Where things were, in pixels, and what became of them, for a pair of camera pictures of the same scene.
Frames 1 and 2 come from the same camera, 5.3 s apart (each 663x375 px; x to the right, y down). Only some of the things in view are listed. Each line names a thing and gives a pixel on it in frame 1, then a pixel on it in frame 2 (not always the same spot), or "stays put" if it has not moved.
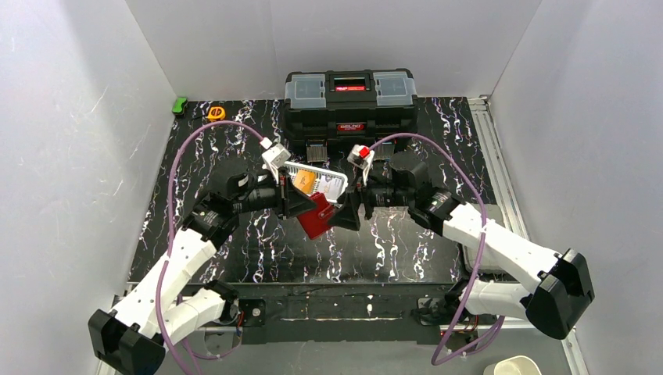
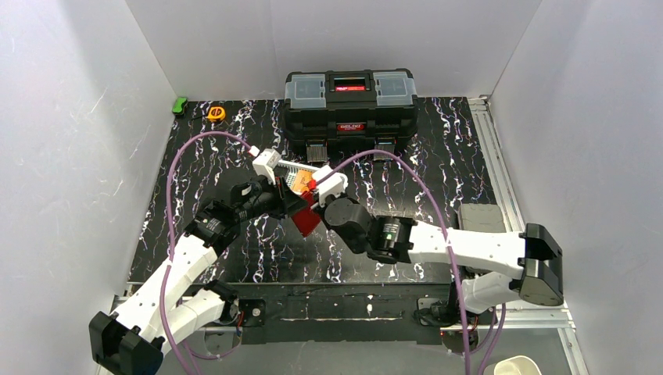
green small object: x=180 y=106 stays put
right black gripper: x=364 y=201 to x=320 y=208
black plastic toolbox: x=361 y=106 stays put
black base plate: x=335 y=313 stays put
